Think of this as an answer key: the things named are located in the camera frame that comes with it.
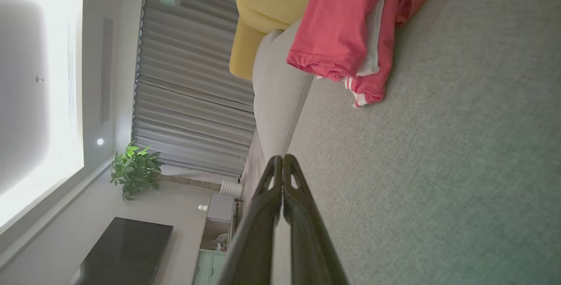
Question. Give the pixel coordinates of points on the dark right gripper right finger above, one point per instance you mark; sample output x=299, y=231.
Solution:
x=311, y=250

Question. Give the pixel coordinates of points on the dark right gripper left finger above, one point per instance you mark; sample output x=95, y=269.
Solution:
x=254, y=241

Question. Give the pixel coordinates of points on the red jersey with white sleeves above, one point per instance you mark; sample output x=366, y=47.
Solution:
x=333, y=22

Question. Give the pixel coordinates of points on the white and mint cabinet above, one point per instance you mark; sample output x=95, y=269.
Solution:
x=220, y=208

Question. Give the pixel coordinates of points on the white ribbed plant pot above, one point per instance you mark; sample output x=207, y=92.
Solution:
x=231, y=188

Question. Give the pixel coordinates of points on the black flat television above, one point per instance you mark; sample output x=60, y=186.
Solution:
x=127, y=250

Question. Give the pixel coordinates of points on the green potted plant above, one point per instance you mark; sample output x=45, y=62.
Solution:
x=136, y=171

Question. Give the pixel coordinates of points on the grey sofa seat cushion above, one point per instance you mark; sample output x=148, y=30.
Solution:
x=274, y=101

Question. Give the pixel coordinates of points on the large grey sofa seat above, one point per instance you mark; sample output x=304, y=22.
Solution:
x=438, y=166

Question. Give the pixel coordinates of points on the grey pleated curtain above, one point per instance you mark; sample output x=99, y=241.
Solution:
x=188, y=79

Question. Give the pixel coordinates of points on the long ceiling air vent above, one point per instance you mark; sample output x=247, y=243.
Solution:
x=106, y=70

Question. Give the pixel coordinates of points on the bright ceiling light panel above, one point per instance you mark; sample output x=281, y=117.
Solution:
x=44, y=122

